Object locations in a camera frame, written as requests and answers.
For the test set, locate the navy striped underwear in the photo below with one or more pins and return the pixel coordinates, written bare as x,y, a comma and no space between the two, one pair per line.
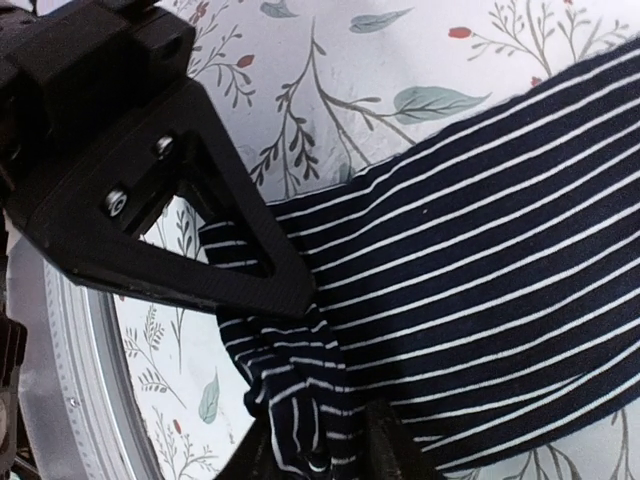
485,284

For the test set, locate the front aluminium rail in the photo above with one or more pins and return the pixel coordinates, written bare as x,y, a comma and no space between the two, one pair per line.
75,392

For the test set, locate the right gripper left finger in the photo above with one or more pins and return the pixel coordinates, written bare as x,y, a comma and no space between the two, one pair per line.
86,207

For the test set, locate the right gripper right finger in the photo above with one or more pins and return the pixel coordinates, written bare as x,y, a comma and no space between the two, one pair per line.
378,446

